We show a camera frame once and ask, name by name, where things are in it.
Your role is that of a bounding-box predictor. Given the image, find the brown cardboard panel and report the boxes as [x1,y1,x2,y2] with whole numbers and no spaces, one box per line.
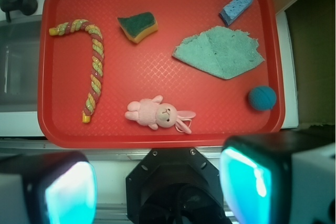
[285,0,335,127]

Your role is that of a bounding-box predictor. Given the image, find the grey sink basin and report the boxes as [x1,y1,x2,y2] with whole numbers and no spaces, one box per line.
[1,15,41,112]

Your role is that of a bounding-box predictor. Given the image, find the twisted multicolour rope toy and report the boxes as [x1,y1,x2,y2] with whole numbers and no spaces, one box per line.
[49,19,104,124]

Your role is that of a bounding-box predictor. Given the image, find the red plastic tray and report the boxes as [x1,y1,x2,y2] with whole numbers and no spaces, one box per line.
[38,0,285,148]

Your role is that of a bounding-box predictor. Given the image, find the green and yellow scrub sponge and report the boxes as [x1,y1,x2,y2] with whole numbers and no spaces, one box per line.
[117,12,159,44]

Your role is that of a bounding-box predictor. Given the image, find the pink plush bunny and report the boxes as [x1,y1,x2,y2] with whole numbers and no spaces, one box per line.
[124,95,196,134]

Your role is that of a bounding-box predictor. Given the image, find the blue knitted ball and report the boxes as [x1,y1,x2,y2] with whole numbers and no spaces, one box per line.
[248,86,277,111]

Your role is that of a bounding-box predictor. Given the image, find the light blue microfiber cloth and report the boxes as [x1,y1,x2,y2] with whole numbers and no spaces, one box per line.
[172,26,265,80]

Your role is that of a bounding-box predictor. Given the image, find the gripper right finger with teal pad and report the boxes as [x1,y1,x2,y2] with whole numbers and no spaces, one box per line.
[219,129,335,223]

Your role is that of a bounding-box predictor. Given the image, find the blue rectangular sponge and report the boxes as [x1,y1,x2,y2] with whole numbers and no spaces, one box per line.
[219,0,254,26]

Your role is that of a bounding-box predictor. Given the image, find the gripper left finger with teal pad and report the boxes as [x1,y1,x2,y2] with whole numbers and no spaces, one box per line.
[1,151,98,223]

